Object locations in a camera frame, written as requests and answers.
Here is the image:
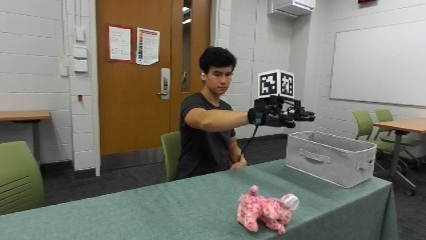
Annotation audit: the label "green tablecloth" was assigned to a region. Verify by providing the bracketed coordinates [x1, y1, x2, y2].
[0, 158, 400, 240]

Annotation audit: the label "white whiteboard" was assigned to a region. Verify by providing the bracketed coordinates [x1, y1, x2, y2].
[329, 20, 426, 108]

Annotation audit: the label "silver door handle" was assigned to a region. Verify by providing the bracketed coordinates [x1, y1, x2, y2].
[156, 67, 172, 101]

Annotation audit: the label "wooden table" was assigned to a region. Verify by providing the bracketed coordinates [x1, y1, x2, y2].
[0, 109, 52, 164]
[372, 117, 426, 197]

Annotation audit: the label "white paper notice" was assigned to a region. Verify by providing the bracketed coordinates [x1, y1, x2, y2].
[107, 25, 133, 63]

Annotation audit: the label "colourful paper notice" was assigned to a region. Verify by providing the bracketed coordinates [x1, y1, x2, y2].
[135, 27, 161, 67]

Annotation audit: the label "grey fabric storage bin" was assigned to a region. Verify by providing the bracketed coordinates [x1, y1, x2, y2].
[285, 130, 378, 189]

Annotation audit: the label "the person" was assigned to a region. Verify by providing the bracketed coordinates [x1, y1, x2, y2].
[176, 46, 251, 180]

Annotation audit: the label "white wall unit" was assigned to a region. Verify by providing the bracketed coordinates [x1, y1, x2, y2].
[267, 0, 317, 19]

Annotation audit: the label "white marker cube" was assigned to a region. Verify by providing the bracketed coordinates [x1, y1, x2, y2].
[257, 68, 297, 99]

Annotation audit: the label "wooden door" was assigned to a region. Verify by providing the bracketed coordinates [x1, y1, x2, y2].
[95, 0, 213, 156]

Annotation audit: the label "white wall switch boxes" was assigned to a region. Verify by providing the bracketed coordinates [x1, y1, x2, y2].
[72, 27, 91, 74]

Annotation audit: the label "pink plush toy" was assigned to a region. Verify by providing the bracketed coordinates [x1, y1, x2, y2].
[236, 185, 301, 236]

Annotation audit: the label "black glove cable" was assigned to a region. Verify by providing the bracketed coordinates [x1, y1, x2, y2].
[237, 124, 261, 163]

